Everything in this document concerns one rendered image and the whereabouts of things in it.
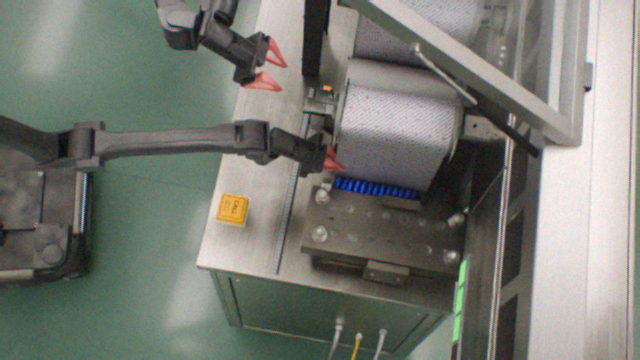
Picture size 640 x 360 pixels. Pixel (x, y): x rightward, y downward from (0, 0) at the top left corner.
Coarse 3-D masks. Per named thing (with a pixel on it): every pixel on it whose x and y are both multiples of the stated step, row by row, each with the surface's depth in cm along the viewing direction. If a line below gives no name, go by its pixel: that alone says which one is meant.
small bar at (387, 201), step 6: (384, 198) 178; (390, 198) 178; (396, 198) 178; (384, 204) 177; (390, 204) 177; (396, 204) 177; (402, 204) 177; (408, 204) 177; (414, 204) 178; (420, 204) 178; (408, 210) 178; (414, 210) 178
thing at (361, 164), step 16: (336, 160) 173; (352, 160) 172; (368, 160) 170; (384, 160) 168; (400, 160) 167; (416, 160) 165; (352, 176) 181; (368, 176) 179; (384, 176) 177; (400, 176) 175; (416, 176) 174; (432, 176) 172
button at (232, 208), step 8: (224, 200) 188; (232, 200) 188; (240, 200) 189; (248, 200) 190; (224, 208) 188; (232, 208) 188; (240, 208) 188; (216, 216) 187; (224, 216) 187; (232, 216) 187; (240, 216) 187
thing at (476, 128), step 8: (464, 120) 160; (472, 120) 160; (480, 120) 160; (464, 128) 159; (472, 128) 159; (480, 128) 159; (488, 128) 159; (464, 136) 159; (472, 136) 158; (480, 136) 158
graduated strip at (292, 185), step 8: (312, 88) 204; (312, 96) 204; (304, 120) 201; (304, 128) 200; (304, 136) 199; (296, 168) 195; (296, 176) 194; (288, 184) 194; (296, 184) 194; (288, 192) 193; (288, 200) 192; (288, 208) 191; (288, 216) 190; (280, 224) 189; (288, 224) 189; (280, 232) 188; (280, 240) 188; (280, 248) 187; (280, 256) 186; (272, 264) 185; (280, 264) 185; (272, 272) 185
